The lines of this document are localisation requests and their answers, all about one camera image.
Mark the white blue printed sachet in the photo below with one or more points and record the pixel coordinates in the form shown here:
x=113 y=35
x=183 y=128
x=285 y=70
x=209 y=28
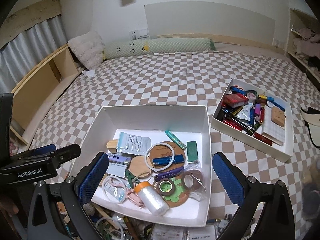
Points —
x=132 y=144

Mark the wooden bedside shelf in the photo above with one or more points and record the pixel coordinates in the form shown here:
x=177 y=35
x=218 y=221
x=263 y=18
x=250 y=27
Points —
x=35 y=94

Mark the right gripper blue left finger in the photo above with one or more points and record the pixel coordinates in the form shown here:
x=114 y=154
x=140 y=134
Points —
x=90 y=176

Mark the large white cardboard box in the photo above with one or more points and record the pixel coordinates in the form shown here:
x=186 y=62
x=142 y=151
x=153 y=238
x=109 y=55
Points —
x=188 y=123

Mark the dark green flat box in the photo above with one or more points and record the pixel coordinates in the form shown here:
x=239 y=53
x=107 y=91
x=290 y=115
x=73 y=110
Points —
x=192 y=152

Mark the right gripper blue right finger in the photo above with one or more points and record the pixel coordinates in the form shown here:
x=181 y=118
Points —
x=230 y=178

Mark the small white cardboard box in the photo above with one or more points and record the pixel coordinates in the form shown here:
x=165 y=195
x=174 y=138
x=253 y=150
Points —
x=265 y=123

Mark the white fluffy pillow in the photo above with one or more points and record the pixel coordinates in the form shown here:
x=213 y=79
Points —
x=88 y=49

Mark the round cork coaster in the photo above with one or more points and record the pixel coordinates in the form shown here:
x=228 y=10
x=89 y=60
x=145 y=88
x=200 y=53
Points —
x=163 y=151

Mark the green dotted bolster pillow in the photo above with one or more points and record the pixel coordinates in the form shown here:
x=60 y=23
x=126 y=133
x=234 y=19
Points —
x=159 y=45

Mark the red cigarette box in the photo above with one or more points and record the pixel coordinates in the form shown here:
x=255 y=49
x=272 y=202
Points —
x=235 y=100

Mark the orange capped plastic film roll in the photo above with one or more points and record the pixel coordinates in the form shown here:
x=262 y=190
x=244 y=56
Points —
x=152 y=200

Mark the blue metallic pen tube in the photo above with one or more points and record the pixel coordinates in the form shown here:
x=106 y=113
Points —
x=164 y=161

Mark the teal lighter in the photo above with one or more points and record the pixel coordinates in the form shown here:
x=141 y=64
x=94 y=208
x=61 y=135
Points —
x=175 y=139

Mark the grey curtain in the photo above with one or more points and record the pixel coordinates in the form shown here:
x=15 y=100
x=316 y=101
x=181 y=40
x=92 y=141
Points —
x=24 y=52

